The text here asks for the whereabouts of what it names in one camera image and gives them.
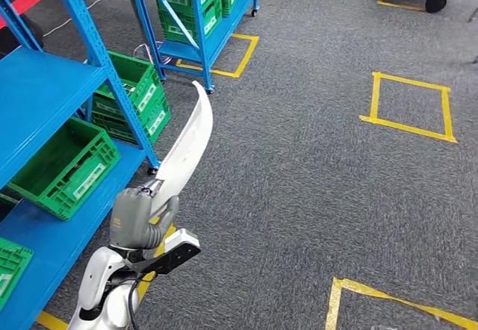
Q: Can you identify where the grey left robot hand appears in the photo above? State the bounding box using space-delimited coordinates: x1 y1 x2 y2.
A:
109 180 180 251

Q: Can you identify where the white curved plastic part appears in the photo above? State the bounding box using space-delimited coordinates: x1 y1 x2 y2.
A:
149 81 214 219

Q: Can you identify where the clear plastic part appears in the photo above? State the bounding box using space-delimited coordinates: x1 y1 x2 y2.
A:
132 42 172 66

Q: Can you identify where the blue metal shelf rack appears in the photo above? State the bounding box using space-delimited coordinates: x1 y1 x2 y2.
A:
0 0 161 330
123 0 268 95

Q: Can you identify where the yellow floor tape strip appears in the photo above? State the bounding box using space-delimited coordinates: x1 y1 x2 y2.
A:
136 221 177 302
35 310 70 330
376 0 427 12

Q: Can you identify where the red barrier tape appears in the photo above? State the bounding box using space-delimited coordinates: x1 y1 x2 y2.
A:
0 0 53 29

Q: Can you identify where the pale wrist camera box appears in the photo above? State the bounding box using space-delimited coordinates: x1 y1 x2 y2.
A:
128 228 202 275

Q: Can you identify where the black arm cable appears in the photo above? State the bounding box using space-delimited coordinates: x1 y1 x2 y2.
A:
127 273 158 330

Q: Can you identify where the white floor cable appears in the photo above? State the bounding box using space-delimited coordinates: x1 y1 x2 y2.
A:
43 0 125 40

